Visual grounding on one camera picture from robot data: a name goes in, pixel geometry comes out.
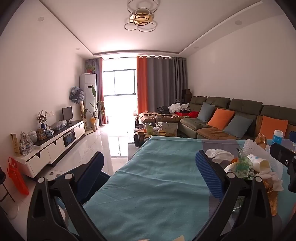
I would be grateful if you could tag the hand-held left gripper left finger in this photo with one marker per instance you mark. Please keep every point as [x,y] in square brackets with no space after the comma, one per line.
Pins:
[92,166]

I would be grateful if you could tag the group of food jars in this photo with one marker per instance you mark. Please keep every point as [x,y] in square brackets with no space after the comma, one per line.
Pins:
[141,134]

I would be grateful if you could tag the orange and grey curtain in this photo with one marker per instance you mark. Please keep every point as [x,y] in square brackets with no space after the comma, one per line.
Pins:
[161,85]

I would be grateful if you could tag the standing fan with cover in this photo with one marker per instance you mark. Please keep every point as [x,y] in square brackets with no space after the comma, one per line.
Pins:
[76,93]

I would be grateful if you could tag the brown cardboard boxes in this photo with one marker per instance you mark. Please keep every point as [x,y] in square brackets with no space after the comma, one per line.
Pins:
[186,95]

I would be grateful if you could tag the black coffee table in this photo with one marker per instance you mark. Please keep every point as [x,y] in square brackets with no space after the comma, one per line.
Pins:
[136,125]

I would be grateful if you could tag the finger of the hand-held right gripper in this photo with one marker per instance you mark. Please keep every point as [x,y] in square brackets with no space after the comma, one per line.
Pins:
[290,145]
[277,151]

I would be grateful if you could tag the black stool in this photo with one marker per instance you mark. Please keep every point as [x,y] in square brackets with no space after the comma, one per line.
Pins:
[2,179]

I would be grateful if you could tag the green sofa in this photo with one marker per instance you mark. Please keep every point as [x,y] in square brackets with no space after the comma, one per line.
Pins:
[245,104]

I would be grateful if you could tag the white foam fruit net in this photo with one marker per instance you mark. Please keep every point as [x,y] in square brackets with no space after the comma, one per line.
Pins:
[251,146]

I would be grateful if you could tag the window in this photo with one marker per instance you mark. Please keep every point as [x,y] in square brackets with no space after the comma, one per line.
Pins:
[124,81]

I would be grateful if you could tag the white bathroom scale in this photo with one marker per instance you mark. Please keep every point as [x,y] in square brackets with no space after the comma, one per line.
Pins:
[51,173]

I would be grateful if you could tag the blue and white jar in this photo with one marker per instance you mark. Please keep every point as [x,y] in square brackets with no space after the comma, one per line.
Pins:
[49,132]

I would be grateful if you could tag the tall plant in yellow pot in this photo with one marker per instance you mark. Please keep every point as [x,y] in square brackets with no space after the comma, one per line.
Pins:
[93,121]

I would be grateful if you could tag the clear plastic bag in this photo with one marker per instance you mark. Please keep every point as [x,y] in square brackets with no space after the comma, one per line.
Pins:
[59,125]

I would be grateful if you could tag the orange peel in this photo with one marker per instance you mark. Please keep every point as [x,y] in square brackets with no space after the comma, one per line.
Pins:
[235,160]

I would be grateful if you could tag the white standing air conditioner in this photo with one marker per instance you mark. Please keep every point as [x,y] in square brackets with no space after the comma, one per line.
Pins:
[87,97]

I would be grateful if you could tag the grey and red curtain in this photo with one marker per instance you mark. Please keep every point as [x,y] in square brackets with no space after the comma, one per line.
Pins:
[98,81]

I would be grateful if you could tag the small potted plant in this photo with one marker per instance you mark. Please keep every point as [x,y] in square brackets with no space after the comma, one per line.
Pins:
[90,69]

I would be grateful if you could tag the blue-grey cushion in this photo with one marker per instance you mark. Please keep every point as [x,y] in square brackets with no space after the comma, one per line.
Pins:
[205,112]
[238,126]

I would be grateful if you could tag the orange cushion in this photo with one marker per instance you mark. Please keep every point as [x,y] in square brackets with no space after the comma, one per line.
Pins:
[274,126]
[220,118]

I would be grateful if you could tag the black monitor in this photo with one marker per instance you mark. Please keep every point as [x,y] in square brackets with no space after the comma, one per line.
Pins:
[67,113]

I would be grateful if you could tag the white blue-print paper cup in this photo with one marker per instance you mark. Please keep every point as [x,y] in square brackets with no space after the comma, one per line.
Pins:
[256,161]

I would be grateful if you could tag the yellow gift box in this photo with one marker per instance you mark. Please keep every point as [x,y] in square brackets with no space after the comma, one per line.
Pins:
[15,144]

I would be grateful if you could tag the blue vase with branches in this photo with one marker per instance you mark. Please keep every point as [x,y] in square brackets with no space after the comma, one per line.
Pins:
[43,125]

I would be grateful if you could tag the orange plastic bag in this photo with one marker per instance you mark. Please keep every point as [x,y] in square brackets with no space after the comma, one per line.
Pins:
[17,178]

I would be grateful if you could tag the white tissue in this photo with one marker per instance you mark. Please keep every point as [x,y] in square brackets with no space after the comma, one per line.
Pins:
[217,154]
[272,180]

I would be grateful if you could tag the teal printed blanket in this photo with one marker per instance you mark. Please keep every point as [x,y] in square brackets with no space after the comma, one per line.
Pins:
[150,173]

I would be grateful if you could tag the wrapped ship model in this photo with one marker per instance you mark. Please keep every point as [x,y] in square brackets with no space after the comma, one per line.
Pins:
[25,143]

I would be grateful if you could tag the white ceramic jar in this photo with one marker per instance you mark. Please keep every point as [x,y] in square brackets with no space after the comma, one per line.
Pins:
[33,136]

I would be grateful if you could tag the red cloth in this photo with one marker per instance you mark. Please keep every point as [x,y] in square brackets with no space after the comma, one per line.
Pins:
[193,114]

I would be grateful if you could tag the black bag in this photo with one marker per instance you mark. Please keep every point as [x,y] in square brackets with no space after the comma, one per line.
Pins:
[163,109]

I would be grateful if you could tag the blue white drink cup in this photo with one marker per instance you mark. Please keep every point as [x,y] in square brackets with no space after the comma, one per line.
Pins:
[277,138]

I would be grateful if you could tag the pile of white clothes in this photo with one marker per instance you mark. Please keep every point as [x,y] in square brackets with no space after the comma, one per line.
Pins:
[175,107]

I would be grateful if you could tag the white TV cabinet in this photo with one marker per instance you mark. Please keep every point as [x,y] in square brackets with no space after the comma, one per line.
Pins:
[55,146]

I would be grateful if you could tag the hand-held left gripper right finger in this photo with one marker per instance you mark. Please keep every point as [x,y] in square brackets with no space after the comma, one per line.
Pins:
[209,173]

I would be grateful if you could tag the brown picture frame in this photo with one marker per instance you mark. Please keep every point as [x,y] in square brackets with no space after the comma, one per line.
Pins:
[41,134]

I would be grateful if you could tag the crushed clear plastic bottle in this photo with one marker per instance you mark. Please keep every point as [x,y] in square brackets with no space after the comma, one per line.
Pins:
[242,168]

